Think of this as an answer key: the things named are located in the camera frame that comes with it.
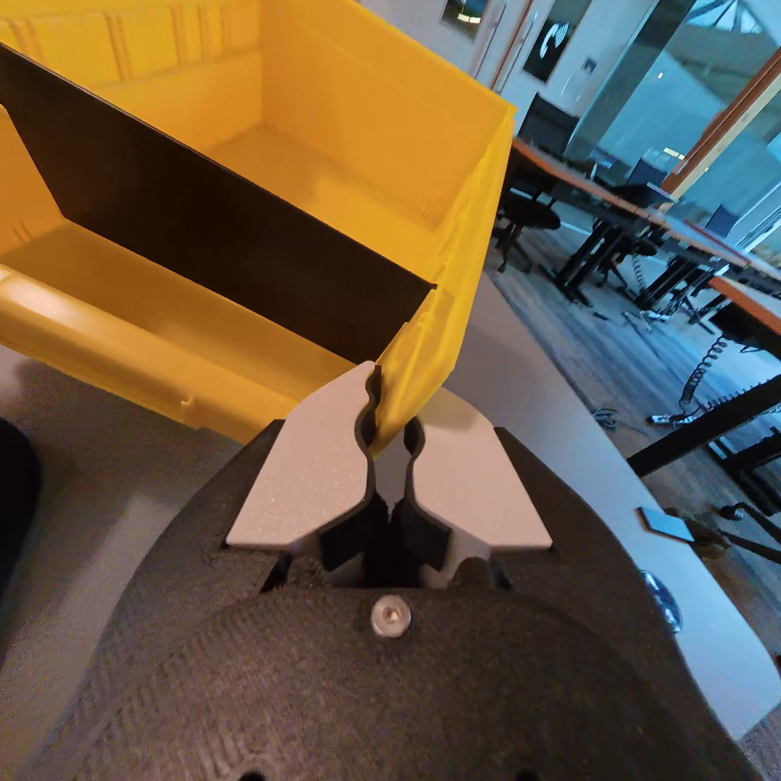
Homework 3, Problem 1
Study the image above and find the black divider panel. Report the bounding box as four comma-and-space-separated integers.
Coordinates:
0, 44, 439, 368

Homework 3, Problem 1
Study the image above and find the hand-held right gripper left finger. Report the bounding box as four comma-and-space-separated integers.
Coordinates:
226, 360, 383, 550

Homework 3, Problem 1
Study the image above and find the black mesh cushion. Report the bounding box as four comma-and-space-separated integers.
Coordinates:
0, 418, 44, 606

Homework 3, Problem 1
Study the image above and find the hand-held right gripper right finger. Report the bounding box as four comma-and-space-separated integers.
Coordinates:
403, 389, 554, 560

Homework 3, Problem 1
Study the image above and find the small clear round object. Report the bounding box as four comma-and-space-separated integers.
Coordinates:
637, 569, 684, 637

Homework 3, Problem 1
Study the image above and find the yellow plastic bin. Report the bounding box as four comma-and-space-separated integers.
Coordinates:
0, 0, 518, 460

